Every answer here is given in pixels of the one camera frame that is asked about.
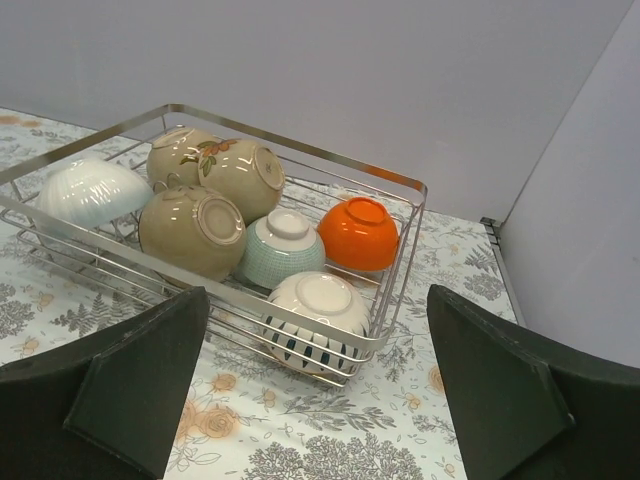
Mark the white bowl dark leaf pattern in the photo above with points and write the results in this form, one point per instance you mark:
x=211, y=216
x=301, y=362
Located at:
x=328, y=299

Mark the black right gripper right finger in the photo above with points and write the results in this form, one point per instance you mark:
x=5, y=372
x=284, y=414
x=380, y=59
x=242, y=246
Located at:
x=524, y=406

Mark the white ribbed bowl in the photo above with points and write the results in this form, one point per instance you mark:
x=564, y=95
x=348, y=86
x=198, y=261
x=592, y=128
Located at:
x=91, y=192

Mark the beige bowl front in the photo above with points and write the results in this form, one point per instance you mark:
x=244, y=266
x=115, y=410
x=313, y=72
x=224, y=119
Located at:
x=194, y=228

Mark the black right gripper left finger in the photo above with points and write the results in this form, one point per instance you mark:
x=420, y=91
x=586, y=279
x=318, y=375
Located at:
x=106, y=406

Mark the beige bowl orange flower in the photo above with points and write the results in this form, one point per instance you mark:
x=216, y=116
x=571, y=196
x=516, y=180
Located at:
x=245, y=172

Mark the metal wire dish rack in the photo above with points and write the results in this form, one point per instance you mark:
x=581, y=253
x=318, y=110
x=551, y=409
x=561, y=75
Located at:
x=239, y=313

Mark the pale green patterned bowl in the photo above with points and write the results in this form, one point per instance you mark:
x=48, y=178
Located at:
x=280, y=244

